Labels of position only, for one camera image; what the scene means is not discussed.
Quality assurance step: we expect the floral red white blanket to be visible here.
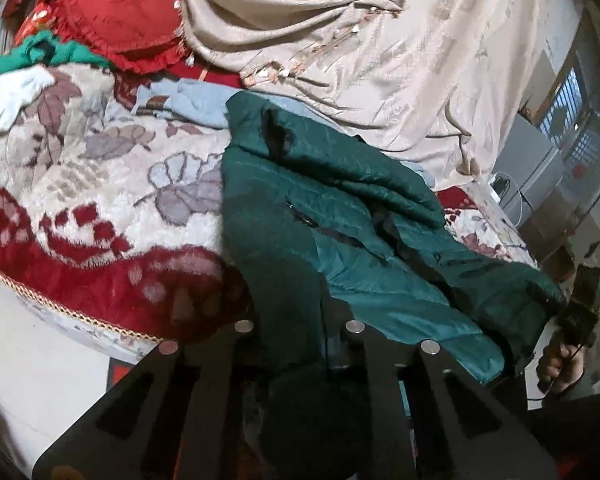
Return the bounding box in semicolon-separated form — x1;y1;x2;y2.
0;62;539;361

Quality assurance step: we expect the red ruffled heart pillow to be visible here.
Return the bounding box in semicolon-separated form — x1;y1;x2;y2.
52;0;189;74

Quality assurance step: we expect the beige patterned curtain cloth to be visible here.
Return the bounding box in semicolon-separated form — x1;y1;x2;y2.
154;0;589;194

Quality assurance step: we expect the person's right hand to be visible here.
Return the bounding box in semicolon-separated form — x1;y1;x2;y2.
535;330;586;394

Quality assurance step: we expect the bright green knit garment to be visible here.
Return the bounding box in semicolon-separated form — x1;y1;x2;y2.
0;30;114;75

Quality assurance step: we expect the window with grille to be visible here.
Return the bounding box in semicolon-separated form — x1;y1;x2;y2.
539;53;600;200

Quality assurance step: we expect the light blue fleece garment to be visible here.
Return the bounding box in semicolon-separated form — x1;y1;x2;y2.
131;78;436;189

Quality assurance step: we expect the white knit glove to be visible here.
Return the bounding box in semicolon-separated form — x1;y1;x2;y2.
0;65;55;133

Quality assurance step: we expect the dark green puffer jacket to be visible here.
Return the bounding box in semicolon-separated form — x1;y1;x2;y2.
221;91;565;479

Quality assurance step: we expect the red striped cloth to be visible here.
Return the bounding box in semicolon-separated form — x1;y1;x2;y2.
166;60;242;89

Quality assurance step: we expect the grey cabinet appliance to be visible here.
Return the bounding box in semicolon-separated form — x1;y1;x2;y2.
489;114;565;228

